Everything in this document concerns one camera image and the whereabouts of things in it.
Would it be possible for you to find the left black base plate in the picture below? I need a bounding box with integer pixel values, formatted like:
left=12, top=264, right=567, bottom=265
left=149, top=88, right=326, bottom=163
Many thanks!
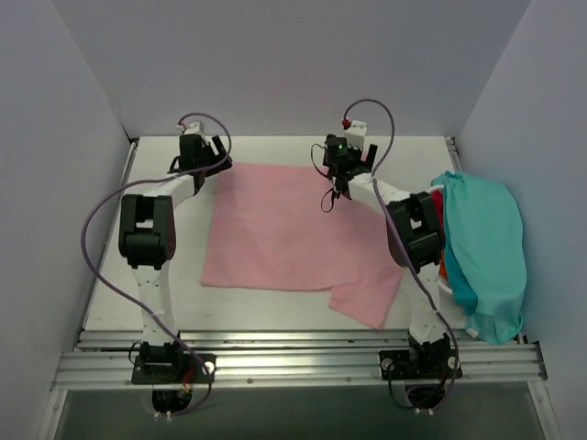
left=130, top=353, right=216, bottom=385

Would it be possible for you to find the black thin cable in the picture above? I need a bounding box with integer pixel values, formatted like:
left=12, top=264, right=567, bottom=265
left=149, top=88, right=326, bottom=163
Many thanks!
left=310, top=142, right=343, bottom=215

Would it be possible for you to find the teal t shirt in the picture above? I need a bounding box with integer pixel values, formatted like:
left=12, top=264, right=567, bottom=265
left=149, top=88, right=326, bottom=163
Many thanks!
left=432, top=171, right=527, bottom=345

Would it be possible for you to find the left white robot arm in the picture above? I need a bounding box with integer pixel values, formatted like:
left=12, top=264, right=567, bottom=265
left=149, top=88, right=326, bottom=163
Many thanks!
left=118, top=132, right=232, bottom=384

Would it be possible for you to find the white laundry basket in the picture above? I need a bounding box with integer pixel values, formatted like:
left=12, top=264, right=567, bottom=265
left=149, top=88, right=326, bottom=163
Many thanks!
left=430, top=185, right=452, bottom=294

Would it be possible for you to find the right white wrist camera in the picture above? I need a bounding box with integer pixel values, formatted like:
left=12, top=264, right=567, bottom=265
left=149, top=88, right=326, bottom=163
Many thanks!
left=342, top=118, right=367, bottom=151

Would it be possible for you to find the aluminium mounting rail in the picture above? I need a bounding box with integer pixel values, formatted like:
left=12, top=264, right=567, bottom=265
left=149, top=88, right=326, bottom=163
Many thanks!
left=52, top=330, right=548, bottom=391

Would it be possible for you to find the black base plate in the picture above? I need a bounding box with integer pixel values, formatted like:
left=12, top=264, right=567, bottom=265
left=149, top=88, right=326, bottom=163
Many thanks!
left=378, top=349, right=463, bottom=381
left=130, top=353, right=216, bottom=385

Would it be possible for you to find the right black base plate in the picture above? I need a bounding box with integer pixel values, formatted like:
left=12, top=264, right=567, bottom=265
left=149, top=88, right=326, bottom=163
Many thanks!
left=378, top=349, right=463, bottom=381

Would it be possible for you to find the orange garment in basket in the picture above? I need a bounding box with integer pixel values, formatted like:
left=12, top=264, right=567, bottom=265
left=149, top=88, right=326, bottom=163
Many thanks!
left=438, top=257, right=449, bottom=281

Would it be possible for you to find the pink t shirt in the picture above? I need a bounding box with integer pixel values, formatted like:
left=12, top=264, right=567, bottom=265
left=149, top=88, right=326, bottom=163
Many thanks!
left=200, top=162, right=403, bottom=329

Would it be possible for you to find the red garment in basket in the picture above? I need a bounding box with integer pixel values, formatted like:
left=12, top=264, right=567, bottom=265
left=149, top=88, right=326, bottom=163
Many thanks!
left=430, top=190, right=444, bottom=227

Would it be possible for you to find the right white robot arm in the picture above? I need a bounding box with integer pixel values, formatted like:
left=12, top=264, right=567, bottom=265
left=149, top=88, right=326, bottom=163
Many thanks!
left=322, top=134, right=452, bottom=379

